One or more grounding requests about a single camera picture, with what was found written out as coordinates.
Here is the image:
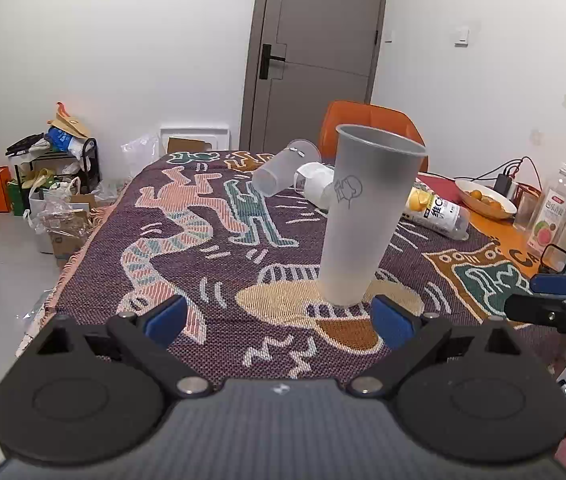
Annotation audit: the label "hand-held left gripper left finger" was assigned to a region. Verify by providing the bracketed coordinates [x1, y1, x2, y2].
[18, 295, 214, 398]

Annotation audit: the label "green box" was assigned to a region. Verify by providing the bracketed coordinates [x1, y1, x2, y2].
[6, 180, 27, 217]

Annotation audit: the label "white paper cup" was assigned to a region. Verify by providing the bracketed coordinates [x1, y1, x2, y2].
[293, 161, 337, 210]

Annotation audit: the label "brown kraft paper bag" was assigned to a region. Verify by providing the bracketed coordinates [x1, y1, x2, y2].
[46, 102, 92, 139]

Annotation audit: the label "orange fruits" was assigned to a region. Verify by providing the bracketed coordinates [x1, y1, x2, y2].
[465, 187, 506, 212]

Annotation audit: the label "printed blanket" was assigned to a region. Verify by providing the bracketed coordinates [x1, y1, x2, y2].
[16, 149, 566, 396]

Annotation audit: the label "flat cardboard box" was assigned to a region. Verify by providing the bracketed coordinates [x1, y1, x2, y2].
[166, 137, 212, 156]

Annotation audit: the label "clear drinking glass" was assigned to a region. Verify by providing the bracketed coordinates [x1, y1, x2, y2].
[514, 192, 538, 232]

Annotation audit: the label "pink label drink bottle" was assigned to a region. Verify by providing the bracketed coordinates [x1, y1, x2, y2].
[527, 162, 566, 261]

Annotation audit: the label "blue white plastic bag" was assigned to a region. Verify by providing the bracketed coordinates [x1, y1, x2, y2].
[44, 126, 87, 157]

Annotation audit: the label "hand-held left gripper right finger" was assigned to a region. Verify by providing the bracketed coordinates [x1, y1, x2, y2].
[347, 295, 546, 398]

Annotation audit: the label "grey door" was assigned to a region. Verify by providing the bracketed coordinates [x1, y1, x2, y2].
[239, 0, 390, 151]

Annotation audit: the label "black door handle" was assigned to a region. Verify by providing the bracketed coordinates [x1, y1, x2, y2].
[259, 44, 286, 80]

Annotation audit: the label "red basket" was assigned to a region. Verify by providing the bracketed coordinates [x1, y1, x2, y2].
[508, 182, 542, 203]

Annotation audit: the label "orange chair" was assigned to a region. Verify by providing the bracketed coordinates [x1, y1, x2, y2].
[319, 101, 430, 173]

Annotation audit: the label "tall frosted plastic cup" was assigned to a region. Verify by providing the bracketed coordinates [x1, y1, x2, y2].
[315, 124, 428, 307]

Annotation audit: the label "white bowl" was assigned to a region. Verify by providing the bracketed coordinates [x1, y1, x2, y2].
[454, 176, 518, 220]

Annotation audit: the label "black shelf rack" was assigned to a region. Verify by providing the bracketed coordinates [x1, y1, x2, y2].
[7, 137, 102, 196]

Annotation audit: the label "clear plastic cup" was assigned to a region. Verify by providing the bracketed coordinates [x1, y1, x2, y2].
[252, 138, 322, 196]

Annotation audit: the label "yellow label plastic bottle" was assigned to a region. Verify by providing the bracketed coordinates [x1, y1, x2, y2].
[403, 180, 471, 240]

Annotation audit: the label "black charger with cables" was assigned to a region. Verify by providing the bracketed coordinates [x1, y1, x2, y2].
[455, 156, 544, 197]

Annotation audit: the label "clear plastic bag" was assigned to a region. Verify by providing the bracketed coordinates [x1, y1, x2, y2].
[121, 132, 165, 179]

